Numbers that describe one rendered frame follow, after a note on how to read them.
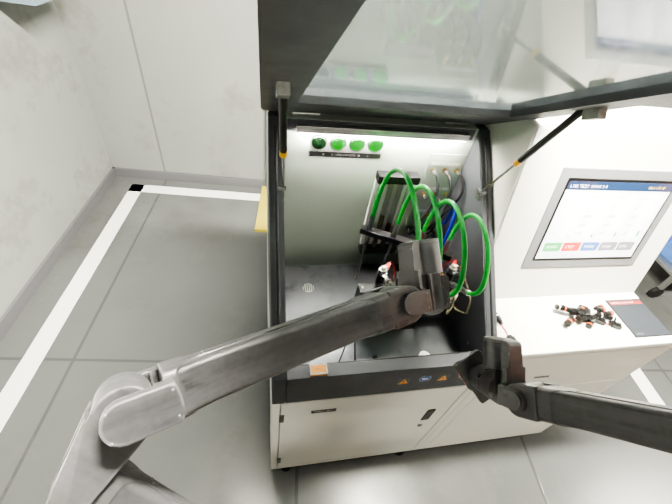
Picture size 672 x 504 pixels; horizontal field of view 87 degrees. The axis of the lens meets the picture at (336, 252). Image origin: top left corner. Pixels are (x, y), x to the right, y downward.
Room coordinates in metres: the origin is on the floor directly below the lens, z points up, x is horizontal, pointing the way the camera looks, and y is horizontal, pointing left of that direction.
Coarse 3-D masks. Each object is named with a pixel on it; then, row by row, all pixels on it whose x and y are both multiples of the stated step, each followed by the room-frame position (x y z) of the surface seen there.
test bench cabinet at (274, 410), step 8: (464, 392) 0.62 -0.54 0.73; (456, 400) 0.62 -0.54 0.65; (272, 408) 0.43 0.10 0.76; (280, 408) 0.45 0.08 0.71; (272, 416) 0.43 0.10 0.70; (272, 424) 0.43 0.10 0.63; (272, 432) 0.43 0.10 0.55; (272, 440) 0.43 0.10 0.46; (424, 440) 0.62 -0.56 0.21; (272, 448) 0.43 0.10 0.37; (416, 448) 0.62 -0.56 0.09; (272, 456) 0.43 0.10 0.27; (352, 456) 0.53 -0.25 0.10; (360, 456) 0.54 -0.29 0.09; (272, 464) 0.43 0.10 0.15; (296, 464) 0.46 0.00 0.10; (304, 464) 0.47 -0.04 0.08
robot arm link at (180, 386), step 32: (384, 288) 0.38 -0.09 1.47; (416, 288) 0.37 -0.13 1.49; (320, 320) 0.27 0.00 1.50; (352, 320) 0.29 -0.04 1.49; (384, 320) 0.31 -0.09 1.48; (416, 320) 0.33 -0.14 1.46; (224, 352) 0.19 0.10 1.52; (256, 352) 0.20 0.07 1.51; (288, 352) 0.22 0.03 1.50; (320, 352) 0.24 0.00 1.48; (160, 384) 0.14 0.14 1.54; (192, 384) 0.15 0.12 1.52; (224, 384) 0.16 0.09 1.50; (128, 416) 0.10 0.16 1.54; (160, 416) 0.11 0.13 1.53
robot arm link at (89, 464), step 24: (120, 384) 0.13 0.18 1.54; (144, 384) 0.14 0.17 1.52; (96, 408) 0.10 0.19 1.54; (96, 432) 0.09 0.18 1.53; (72, 456) 0.07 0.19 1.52; (96, 456) 0.07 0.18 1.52; (120, 456) 0.08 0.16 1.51; (72, 480) 0.05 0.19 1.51; (96, 480) 0.06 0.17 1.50; (120, 480) 0.06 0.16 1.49; (144, 480) 0.07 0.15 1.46
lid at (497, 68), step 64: (320, 0) 0.34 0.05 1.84; (384, 0) 0.39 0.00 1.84; (448, 0) 0.39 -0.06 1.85; (512, 0) 0.39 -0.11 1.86; (576, 0) 0.39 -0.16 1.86; (640, 0) 0.40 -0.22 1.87; (320, 64) 0.52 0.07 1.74; (384, 64) 0.59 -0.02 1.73; (448, 64) 0.59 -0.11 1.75; (512, 64) 0.58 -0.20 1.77; (576, 64) 0.58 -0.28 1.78; (640, 64) 0.58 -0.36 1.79
